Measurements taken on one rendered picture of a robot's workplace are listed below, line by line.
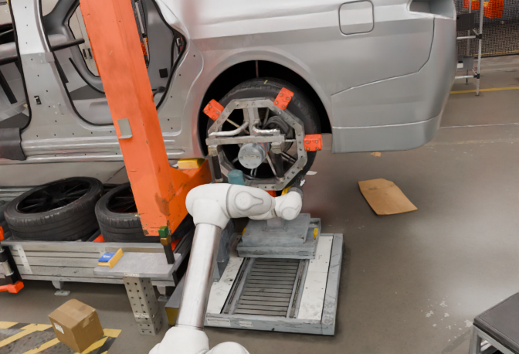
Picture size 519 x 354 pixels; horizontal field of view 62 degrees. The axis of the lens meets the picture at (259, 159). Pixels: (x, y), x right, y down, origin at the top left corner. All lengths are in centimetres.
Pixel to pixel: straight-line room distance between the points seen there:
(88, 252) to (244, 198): 149
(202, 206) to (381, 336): 119
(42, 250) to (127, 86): 139
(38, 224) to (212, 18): 173
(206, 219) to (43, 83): 177
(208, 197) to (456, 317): 147
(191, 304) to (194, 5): 156
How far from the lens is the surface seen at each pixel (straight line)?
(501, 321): 206
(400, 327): 246
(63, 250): 297
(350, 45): 233
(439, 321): 251
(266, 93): 240
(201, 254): 165
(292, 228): 282
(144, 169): 225
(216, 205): 167
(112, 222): 280
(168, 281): 271
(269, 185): 251
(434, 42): 238
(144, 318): 256
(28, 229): 321
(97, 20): 213
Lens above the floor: 170
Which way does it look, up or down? 22 degrees down
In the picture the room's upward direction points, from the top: 8 degrees counter-clockwise
